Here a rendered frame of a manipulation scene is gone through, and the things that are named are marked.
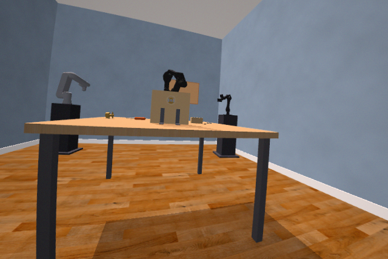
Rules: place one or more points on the tan wooden door slab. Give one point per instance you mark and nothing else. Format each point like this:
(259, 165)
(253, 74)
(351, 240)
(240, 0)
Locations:
(160, 100)

